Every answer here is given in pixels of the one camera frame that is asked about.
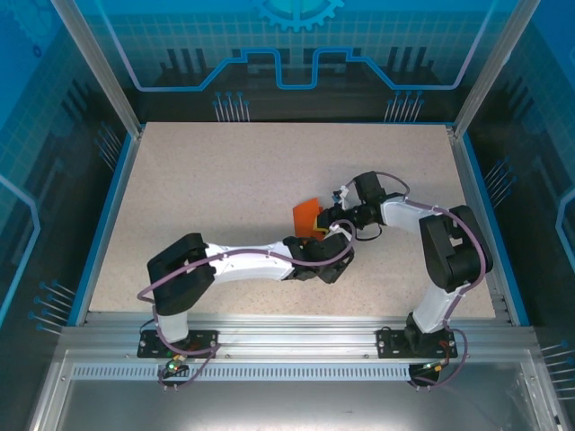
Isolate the aluminium front beam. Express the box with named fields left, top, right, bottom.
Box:
left=60, top=312, right=538, bottom=360

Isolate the blue side trim strip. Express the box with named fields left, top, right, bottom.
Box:
left=74, top=132, right=145, bottom=328
left=459, top=132, right=532, bottom=328

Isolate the steel tray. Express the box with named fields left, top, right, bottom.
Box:
left=26, top=349, right=570, bottom=431

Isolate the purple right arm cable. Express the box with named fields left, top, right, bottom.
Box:
left=379, top=172, right=491, bottom=391

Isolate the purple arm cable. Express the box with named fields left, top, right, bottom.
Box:
left=136, top=219, right=358, bottom=391
left=379, top=172, right=491, bottom=391

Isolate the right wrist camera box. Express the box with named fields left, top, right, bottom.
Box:
left=331, top=184, right=352, bottom=208

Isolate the short black right gripper cable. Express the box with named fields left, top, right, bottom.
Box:
left=354, top=222, right=384, bottom=242

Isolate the aluminium side rail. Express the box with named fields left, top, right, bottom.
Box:
left=445, top=125, right=516, bottom=325

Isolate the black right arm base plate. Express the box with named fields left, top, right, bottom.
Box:
left=376, top=327, right=456, bottom=360

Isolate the slotted white cable duct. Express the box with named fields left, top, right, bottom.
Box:
left=70, top=364, right=450, bottom=383

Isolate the cable connector with green light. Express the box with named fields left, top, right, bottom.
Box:
left=420, top=357, right=452, bottom=374
left=162, top=353, right=189, bottom=377

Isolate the aluminium frame post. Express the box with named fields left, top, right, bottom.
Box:
left=49, top=0, right=146, bottom=138
left=450, top=0, right=541, bottom=138

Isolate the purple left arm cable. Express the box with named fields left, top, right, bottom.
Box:
left=136, top=219, right=358, bottom=391

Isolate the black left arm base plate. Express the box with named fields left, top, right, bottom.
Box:
left=137, top=329, right=221, bottom=360

